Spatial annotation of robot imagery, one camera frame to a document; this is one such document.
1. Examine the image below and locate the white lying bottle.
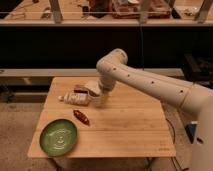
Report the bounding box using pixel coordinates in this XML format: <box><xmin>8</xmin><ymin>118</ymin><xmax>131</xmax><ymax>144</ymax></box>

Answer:
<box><xmin>58</xmin><ymin>93</ymin><xmax>89</xmax><ymax>106</ymax></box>

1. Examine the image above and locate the black pedal cable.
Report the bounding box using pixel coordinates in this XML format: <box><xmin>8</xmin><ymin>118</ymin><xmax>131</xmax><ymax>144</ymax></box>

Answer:
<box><xmin>165</xmin><ymin>118</ymin><xmax>183</xmax><ymax>171</ymax></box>

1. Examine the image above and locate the long wooden background shelf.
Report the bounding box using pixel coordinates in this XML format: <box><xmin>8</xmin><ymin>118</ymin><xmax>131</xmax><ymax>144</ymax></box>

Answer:
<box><xmin>0</xmin><ymin>0</ymin><xmax>213</xmax><ymax>27</ymax></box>

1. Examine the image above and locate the small brown chocolate box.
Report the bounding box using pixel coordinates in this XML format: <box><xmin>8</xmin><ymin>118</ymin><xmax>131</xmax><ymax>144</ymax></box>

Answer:
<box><xmin>74</xmin><ymin>86</ymin><xmax>88</xmax><ymax>94</ymax></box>

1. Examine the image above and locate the black foot pedal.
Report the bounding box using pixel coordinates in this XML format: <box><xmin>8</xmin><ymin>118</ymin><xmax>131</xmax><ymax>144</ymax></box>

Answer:
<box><xmin>185</xmin><ymin>123</ymin><xmax>196</xmax><ymax>143</ymax></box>

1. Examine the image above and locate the green ceramic bowl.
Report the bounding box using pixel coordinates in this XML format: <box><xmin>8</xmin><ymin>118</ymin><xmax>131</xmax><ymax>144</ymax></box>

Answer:
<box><xmin>39</xmin><ymin>119</ymin><xmax>78</xmax><ymax>157</ymax></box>

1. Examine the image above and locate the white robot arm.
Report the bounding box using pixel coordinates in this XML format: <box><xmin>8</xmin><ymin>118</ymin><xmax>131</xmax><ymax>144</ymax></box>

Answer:
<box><xmin>96</xmin><ymin>49</ymin><xmax>213</xmax><ymax>171</ymax></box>

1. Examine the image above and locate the wooden folding table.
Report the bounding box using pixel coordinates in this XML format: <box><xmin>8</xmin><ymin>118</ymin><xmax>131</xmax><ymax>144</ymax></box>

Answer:
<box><xmin>28</xmin><ymin>77</ymin><xmax>176</xmax><ymax>158</ymax></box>

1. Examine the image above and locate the beige bread slice block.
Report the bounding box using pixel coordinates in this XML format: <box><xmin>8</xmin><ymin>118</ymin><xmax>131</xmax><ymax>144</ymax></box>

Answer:
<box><xmin>84</xmin><ymin>80</ymin><xmax>101</xmax><ymax>96</ymax></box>

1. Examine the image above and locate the red chili pepper toy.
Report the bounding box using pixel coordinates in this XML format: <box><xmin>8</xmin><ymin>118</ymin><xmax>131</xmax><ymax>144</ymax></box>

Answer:
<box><xmin>73</xmin><ymin>110</ymin><xmax>90</xmax><ymax>125</ymax></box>

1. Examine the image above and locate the white cup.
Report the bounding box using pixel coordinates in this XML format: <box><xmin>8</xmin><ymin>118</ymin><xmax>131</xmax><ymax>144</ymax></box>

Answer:
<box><xmin>89</xmin><ymin>93</ymin><xmax>101</xmax><ymax>107</ymax></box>

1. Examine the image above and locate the brown tray on shelf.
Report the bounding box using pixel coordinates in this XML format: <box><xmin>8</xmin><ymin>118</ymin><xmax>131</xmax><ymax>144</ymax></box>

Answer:
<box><xmin>111</xmin><ymin>0</ymin><xmax>171</xmax><ymax>18</ymax></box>

